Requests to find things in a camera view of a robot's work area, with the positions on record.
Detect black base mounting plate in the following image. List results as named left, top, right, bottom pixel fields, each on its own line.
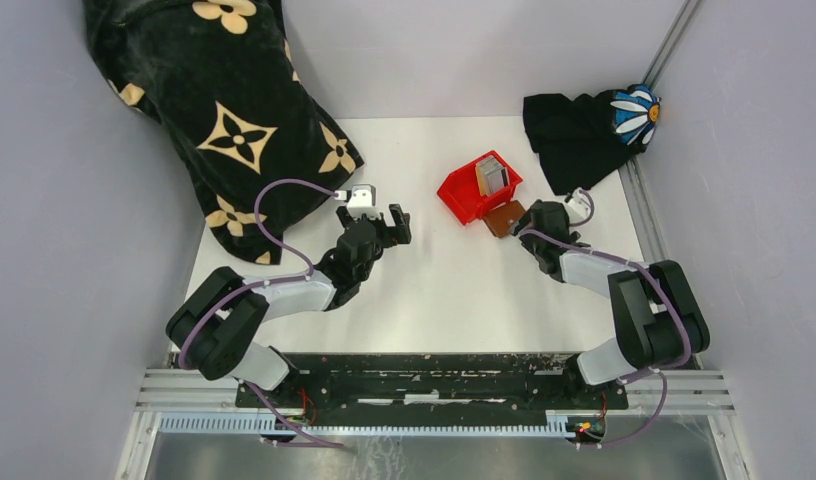
left=236, top=353, right=629, bottom=427

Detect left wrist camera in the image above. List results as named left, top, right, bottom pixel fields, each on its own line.
left=335, top=184, right=379, bottom=219

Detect black cloth with daisy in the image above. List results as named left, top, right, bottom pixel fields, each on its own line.
left=522, top=84, right=661, bottom=195

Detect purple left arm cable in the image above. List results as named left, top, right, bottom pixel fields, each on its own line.
left=177, top=178, right=346, bottom=450

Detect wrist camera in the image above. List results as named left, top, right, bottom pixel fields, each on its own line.
left=335, top=184, right=379, bottom=219
left=564, top=188, right=594, bottom=226

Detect black blanket with beige flowers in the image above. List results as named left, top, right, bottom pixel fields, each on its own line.
left=82, top=0, right=363, bottom=265

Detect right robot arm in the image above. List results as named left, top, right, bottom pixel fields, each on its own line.
left=510, top=200, right=711, bottom=408

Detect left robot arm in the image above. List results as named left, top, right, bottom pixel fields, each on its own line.
left=166, top=204, right=412, bottom=407

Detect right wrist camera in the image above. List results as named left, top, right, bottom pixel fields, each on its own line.
left=564, top=188, right=594, bottom=226

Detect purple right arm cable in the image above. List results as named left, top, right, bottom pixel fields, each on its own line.
left=517, top=188, right=694, bottom=450

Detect aluminium rail frame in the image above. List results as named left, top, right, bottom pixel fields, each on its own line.
left=113, top=0, right=754, bottom=480

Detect red plastic bin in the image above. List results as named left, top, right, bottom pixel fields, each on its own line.
left=436, top=150, right=523, bottom=226

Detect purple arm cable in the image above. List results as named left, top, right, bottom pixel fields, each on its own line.
left=517, top=188, right=694, bottom=450
left=177, top=178, right=346, bottom=450

